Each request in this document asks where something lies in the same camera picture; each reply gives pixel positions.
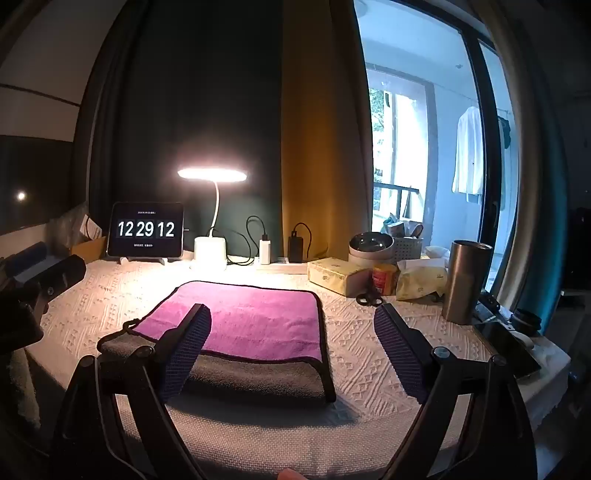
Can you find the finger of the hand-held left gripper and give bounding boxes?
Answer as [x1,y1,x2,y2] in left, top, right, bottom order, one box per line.
[10,243,49,278]
[42,255,88,297]

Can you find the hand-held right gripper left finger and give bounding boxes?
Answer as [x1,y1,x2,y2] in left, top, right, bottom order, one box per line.
[48,303,213,480]

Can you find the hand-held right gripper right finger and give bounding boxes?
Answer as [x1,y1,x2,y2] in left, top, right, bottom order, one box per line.
[373,303,539,480]

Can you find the purple and grey towel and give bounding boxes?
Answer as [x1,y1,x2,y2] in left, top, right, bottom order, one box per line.
[97,280,337,403]

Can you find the white textured tablecloth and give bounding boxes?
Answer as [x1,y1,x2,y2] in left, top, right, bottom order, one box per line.
[9,255,572,480]

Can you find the cardboard box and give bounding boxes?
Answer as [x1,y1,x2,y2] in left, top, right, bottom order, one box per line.
[68,236,108,265]

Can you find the clear plastic bag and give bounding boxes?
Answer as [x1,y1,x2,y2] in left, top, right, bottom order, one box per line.
[47,202,101,257]

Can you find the black scissors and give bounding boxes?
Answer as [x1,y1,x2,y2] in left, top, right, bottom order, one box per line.
[355,276,385,306]

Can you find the yellow tissue packet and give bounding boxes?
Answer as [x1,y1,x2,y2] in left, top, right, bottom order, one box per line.
[396,257,449,304]

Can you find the red jar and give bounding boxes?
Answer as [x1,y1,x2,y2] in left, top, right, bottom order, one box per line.
[372,263,399,296]

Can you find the tablet showing clock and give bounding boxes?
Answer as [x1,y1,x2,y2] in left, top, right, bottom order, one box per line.
[106,202,186,258]

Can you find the white tablet stand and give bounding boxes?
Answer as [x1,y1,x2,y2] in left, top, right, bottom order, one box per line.
[117,253,170,267]

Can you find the steel tumbler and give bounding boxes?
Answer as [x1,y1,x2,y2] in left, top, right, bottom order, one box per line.
[441,239,494,324]

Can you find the yellow tissue box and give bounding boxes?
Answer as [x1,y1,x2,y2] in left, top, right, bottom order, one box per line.
[307,257,376,297]

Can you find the white desk lamp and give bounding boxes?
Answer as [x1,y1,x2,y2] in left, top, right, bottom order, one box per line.
[177,167,248,271]

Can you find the white perforated basket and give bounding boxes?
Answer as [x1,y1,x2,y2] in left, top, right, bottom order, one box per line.
[390,236,424,260]

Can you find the dark flat device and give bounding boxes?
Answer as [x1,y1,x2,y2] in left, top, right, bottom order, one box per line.
[475,318,542,380]

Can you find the steel bowl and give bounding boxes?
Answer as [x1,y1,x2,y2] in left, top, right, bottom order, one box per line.
[348,232,393,254]

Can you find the white power strip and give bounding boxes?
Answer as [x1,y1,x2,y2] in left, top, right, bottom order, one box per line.
[255,259,310,274]

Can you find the balcony railing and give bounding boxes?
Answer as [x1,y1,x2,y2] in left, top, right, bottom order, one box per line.
[373,181,428,223]

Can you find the teal curtain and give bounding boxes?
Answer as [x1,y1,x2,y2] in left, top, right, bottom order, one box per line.
[519,41,571,335]

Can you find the white hanging shirt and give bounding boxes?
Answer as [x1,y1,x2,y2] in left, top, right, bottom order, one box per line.
[451,106,486,204]

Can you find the dark green curtain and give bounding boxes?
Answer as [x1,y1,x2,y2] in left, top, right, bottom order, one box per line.
[69,0,285,260]

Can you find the yellow curtain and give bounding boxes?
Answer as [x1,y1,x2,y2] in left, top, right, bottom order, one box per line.
[280,0,376,265]

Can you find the black camera lens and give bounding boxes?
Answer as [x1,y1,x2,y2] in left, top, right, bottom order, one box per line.
[512,308,544,336]

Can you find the black charger cable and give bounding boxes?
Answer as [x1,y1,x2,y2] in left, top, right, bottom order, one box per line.
[226,215,269,267]
[293,222,331,262]

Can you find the black sliding door frame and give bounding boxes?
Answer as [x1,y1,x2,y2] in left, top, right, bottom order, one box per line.
[353,0,529,303]

